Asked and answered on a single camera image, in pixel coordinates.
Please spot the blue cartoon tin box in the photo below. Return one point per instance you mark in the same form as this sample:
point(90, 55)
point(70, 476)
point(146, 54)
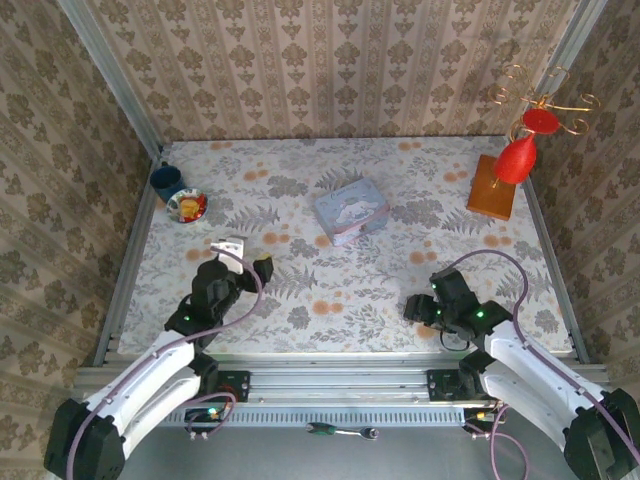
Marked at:
point(350, 210)

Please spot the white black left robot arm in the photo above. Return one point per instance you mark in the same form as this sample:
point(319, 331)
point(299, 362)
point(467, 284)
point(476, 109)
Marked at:
point(145, 375)

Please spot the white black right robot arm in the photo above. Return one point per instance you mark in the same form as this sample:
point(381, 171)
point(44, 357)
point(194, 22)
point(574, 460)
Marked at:
point(535, 370)

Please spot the small bowl with food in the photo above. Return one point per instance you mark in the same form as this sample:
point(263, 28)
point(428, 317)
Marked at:
point(187, 206)

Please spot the floral tablecloth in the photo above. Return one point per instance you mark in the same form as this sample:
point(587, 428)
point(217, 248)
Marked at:
point(310, 165)

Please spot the small right controller board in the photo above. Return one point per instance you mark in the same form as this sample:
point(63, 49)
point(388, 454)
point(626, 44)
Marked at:
point(482, 417)

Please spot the small controller board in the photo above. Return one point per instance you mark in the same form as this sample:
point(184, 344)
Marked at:
point(482, 417)
point(202, 416)

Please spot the small left controller board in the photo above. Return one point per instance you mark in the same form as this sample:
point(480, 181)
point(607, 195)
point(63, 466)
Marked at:
point(202, 416)

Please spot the dark blue mug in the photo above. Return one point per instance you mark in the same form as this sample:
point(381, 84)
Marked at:
point(165, 180)

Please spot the grey metal shelf plate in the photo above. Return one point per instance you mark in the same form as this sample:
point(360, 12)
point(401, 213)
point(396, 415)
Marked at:
point(300, 460)

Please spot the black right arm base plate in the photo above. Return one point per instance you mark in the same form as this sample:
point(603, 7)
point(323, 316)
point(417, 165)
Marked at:
point(440, 385)

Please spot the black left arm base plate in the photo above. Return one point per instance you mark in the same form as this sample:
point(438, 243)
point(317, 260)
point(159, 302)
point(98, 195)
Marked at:
point(235, 385)

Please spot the aluminium table side rail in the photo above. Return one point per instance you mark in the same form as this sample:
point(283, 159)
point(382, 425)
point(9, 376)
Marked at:
point(555, 260)
point(132, 240)

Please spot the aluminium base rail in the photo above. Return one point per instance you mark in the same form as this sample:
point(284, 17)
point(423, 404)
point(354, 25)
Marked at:
point(340, 380)

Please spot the aluminium frame post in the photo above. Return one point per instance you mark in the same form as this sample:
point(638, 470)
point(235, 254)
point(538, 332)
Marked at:
point(100, 50)
point(585, 20)

